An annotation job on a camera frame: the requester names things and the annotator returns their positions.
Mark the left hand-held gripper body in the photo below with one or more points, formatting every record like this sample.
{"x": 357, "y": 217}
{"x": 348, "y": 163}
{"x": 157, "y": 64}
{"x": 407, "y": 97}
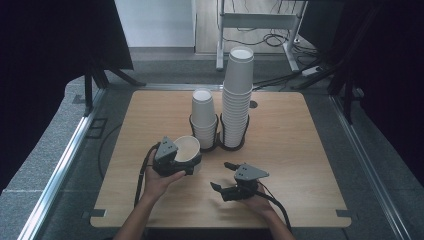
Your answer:
{"x": 165, "y": 160}

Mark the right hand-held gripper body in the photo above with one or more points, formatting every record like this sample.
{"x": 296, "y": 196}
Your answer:
{"x": 246, "y": 181}

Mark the white paper cup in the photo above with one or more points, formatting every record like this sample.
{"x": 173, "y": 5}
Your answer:
{"x": 186, "y": 148}

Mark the black double cup holder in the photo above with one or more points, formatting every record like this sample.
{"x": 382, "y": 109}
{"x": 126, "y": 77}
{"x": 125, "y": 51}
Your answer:
{"x": 218, "y": 144}

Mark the short stack of paper cups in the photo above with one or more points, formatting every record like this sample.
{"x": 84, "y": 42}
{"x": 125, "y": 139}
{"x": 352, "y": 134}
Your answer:
{"x": 204, "y": 115}

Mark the tall stack of paper cups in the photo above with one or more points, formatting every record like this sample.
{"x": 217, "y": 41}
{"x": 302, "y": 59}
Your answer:
{"x": 237, "y": 100}

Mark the person's right hand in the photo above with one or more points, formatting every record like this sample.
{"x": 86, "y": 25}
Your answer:
{"x": 258, "y": 203}

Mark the person's left hand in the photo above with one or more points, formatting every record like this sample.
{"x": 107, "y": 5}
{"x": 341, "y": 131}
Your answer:
{"x": 158, "y": 185}

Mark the black table grommet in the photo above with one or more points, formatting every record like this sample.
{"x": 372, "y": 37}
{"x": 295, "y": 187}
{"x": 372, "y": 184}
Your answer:
{"x": 253, "y": 104}

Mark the black floor socket plate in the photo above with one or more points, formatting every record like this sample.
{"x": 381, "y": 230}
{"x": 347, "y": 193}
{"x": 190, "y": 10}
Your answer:
{"x": 96, "y": 128}

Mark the black metal stand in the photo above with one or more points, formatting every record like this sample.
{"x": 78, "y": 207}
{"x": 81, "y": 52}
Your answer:
{"x": 88, "y": 93}
{"x": 348, "y": 100}

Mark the white power strip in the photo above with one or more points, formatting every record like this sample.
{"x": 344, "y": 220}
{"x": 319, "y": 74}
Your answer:
{"x": 312, "y": 70}

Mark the black curtain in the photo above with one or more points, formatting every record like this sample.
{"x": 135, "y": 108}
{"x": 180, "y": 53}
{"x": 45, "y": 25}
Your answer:
{"x": 50, "y": 66}
{"x": 393, "y": 83}

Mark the aluminium floor rail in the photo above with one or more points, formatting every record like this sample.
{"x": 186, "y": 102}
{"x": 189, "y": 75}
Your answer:
{"x": 370, "y": 166}
{"x": 56, "y": 176}

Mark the white metal desk frame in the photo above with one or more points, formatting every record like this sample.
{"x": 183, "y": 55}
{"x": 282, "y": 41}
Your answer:
{"x": 256, "y": 20}

